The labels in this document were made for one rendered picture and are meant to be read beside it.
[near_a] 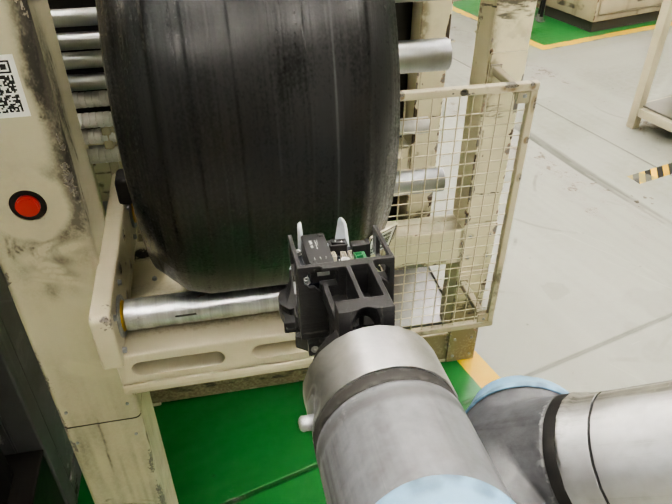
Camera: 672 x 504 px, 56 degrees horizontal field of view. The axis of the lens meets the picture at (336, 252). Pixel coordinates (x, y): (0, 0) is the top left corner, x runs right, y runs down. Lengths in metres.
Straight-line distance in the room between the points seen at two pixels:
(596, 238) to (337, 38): 2.28
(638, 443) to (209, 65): 0.46
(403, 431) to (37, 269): 0.73
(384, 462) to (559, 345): 1.96
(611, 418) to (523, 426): 0.06
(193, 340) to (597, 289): 1.86
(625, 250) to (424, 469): 2.51
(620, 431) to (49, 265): 0.77
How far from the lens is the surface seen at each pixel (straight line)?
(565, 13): 5.60
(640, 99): 3.79
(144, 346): 0.94
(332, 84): 0.63
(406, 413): 0.33
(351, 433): 0.34
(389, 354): 0.37
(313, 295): 0.45
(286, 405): 1.96
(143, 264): 1.19
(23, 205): 0.91
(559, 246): 2.71
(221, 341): 0.92
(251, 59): 0.62
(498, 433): 0.47
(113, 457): 1.26
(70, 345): 1.06
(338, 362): 0.37
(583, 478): 0.44
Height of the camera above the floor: 1.50
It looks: 36 degrees down
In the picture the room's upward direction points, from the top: straight up
